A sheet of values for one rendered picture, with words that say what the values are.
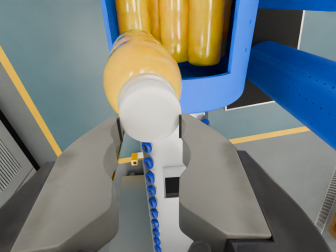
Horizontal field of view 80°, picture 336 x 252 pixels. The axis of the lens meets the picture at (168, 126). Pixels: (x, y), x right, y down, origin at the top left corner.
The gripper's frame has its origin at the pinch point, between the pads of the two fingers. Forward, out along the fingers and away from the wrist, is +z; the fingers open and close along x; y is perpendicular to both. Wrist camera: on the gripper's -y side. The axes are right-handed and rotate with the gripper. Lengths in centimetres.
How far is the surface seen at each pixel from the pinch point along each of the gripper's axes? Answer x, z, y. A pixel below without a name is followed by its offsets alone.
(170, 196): 3, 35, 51
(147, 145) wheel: -4, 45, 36
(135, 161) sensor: -10, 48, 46
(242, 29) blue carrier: 14.0, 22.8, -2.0
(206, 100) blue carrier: 8.6, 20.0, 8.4
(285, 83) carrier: 60, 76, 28
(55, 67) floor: -75, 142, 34
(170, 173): 3, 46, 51
